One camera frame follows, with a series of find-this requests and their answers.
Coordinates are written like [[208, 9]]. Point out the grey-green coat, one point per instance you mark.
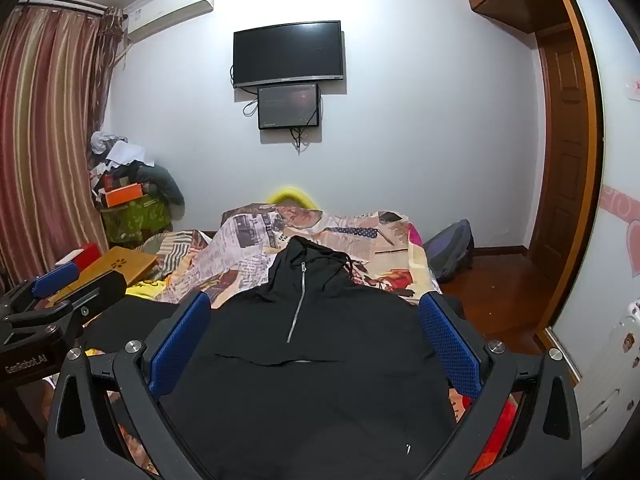
[[162, 182]]

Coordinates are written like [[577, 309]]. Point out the wooden lap desk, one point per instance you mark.
[[115, 265]]

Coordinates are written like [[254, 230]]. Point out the pile of white cloths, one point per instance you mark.
[[117, 152]]

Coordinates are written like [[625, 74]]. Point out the yellow rounded object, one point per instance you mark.
[[292, 195]]

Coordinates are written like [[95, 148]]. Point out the green patterned cloth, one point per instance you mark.
[[137, 220]]

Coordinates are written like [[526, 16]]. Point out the brown wooden door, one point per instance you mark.
[[562, 160]]

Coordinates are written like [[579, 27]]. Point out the red striped curtain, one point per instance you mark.
[[45, 135]]

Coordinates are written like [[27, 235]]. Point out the orange box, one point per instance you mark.
[[125, 195]]

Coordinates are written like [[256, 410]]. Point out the red box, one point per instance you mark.
[[85, 254]]

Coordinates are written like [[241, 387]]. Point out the black hooded zip jacket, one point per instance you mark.
[[310, 385]]

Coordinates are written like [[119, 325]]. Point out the white wardrobe with pink stickers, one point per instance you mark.
[[610, 135]]

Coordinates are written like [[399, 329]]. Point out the grey backpack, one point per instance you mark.
[[450, 250]]

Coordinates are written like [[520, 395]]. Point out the yellow printed cloth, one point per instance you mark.
[[145, 290]]

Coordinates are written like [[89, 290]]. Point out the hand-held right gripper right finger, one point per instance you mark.
[[450, 347]]

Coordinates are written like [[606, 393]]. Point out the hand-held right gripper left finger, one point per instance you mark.
[[180, 347]]

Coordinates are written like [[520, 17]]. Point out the newspaper and car printed blanket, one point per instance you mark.
[[240, 260]]

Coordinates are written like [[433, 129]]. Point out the large black wall television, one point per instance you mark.
[[288, 52]]

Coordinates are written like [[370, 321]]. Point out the small black wall monitor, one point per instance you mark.
[[288, 106]]

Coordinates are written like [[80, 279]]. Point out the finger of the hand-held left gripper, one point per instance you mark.
[[55, 279], [107, 284]]

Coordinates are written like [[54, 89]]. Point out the black and white striped cloth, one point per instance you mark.
[[175, 252]]

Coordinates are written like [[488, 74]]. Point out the white wall air conditioner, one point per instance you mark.
[[170, 10]]

